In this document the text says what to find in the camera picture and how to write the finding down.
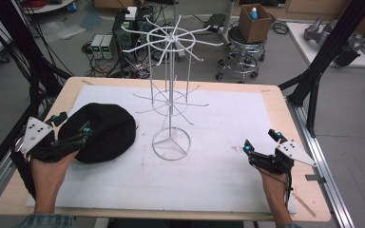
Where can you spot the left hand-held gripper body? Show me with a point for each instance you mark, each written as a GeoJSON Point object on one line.
{"type": "Point", "coordinates": [34, 133]}

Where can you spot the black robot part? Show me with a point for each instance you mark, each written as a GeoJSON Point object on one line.
{"type": "Point", "coordinates": [348, 53]}

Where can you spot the small white box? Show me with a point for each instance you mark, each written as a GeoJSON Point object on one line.
{"type": "Point", "coordinates": [131, 13]}

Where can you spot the white metal post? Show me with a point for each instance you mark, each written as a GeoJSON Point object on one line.
{"type": "Point", "coordinates": [228, 19]}

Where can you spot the brown cardboard box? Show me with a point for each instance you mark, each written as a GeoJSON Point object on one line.
{"type": "Point", "coordinates": [253, 27]}

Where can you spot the black round stool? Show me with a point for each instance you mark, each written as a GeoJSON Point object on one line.
{"type": "Point", "coordinates": [240, 55]}

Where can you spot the clear plastic sheet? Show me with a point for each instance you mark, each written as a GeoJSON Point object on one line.
{"type": "Point", "coordinates": [61, 30]}

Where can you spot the thin wooden stick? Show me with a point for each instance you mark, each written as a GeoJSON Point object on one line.
{"type": "Point", "coordinates": [304, 204]}

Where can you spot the white foam mat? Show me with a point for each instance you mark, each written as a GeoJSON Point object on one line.
{"type": "Point", "coordinates": [209, 177]}

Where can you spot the grey power supply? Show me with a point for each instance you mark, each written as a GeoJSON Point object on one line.
{"type": "Point", "coordinates": [96, 46]}
{"type": "Point", "coordinates": [107, 46]}

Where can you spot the white floor board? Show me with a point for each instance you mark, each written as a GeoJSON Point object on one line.
{"type": "Point", "coordinates": [301, 41]}

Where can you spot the person's left hand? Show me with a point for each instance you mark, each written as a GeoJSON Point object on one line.
{"type": "Point", "coordinates": [47, 175]}

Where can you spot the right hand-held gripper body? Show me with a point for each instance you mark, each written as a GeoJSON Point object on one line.
{"type": "Point", "coordinates": [278, 161]}

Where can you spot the black power adapter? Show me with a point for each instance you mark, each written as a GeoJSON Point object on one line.
{"type": "Point", "coordinates": [215, 22]}

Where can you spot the grey tape piece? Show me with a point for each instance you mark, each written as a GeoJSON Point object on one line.
{"type": "Point", "coordinates": [315, 178]}

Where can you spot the white round table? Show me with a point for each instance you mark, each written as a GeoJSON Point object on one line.
{"type": "Point", "coordinates": [47, 6]}

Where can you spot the black metal frame stand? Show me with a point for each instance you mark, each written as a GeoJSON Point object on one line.
{"type": "Point", "coordinates": [22, 50]}
{"type": "Point", "coordinates": [326, 53]}

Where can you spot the grey robot part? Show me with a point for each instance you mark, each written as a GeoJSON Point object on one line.
{"type": "Point", "coordinates": [313, 31]}

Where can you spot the person's right hand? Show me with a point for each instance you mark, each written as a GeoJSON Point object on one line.
{"type": "Point", "coordinates": [275, 185]}

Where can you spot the black hat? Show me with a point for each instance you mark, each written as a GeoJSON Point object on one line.
{"type": "Point", "coordinates": [107, 133]}

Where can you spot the blue bottle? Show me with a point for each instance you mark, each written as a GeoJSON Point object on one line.
{"type": "Point", "coordinates": [253, 14]}

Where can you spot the black computer tower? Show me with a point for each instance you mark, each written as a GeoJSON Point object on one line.
{"type": "Point", "coordinates": [125, 34]}

